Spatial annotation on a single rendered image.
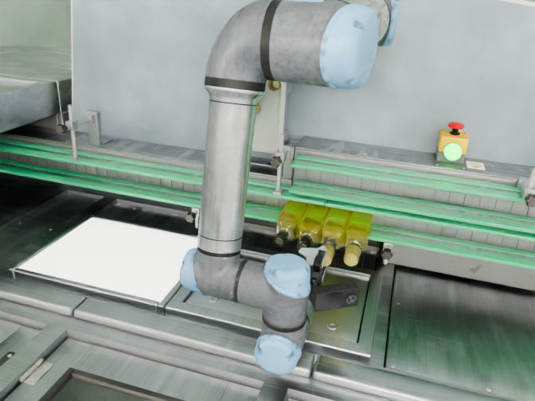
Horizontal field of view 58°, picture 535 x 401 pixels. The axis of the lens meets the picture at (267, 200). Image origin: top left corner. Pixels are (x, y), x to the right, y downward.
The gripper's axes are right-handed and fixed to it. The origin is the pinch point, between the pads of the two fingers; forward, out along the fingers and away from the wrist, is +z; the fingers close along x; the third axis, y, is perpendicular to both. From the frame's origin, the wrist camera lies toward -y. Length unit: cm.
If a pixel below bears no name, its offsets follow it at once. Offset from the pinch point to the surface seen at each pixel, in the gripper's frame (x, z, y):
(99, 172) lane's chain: 1, 30, 79
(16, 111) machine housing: -18, 23, 101
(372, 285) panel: 12.2, 11.9, -11.3
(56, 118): -10, 43, 104
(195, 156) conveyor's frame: -6, 36, 48
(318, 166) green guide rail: -13.7, 22.0, 7.1
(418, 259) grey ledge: 12.4, 29.5, -22.3
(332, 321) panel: 12.7, -5.2, -3.8
